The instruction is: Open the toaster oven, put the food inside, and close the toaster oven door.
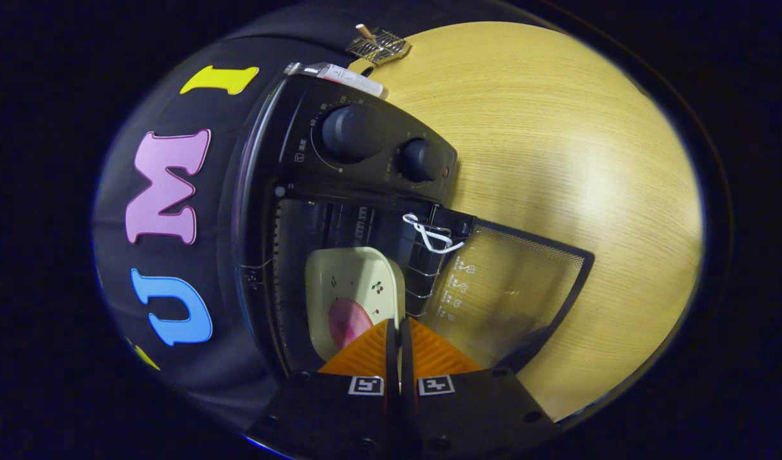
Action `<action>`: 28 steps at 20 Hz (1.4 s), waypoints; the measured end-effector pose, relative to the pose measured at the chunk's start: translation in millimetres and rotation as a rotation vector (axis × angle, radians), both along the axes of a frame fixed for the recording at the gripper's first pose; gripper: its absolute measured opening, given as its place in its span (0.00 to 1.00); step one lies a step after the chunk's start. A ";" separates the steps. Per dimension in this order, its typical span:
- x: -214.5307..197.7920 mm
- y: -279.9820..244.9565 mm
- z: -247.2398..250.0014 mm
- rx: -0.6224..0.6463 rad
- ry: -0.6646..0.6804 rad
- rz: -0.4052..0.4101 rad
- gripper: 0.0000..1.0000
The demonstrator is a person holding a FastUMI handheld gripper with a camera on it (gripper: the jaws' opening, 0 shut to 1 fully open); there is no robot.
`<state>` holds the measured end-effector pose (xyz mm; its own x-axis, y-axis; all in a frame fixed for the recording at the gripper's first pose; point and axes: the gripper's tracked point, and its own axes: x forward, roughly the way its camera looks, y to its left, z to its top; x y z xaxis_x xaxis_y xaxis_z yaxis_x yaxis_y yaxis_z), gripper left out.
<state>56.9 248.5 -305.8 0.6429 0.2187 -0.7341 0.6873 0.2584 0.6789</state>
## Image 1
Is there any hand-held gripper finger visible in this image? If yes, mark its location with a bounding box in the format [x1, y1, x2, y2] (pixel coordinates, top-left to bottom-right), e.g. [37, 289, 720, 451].
[401, 318, 555, 456]
[247, 318, 404, 460]

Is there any pink round food slice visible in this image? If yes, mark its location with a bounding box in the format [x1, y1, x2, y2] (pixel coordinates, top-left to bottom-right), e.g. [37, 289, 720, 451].
[328, 298, 374, 351]

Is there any cream square plate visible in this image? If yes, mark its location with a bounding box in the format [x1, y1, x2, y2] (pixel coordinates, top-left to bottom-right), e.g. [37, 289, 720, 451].
[305, 247, 406, 362]

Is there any black toaster oven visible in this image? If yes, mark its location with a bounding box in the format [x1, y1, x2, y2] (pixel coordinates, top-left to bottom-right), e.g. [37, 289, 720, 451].
[228, 61, 595, 384]

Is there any clear plastic bottle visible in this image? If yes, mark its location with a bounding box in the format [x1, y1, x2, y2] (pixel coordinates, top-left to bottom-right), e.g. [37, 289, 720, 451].
[284, 61, 388, 98]

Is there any white string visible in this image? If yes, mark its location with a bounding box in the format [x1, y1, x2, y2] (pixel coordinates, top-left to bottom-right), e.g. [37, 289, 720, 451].
[402, 213, 465, 254]

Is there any metal wire utensil holder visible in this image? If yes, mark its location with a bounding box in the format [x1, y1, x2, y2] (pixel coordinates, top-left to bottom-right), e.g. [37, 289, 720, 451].
[345, 24, 411, 66]

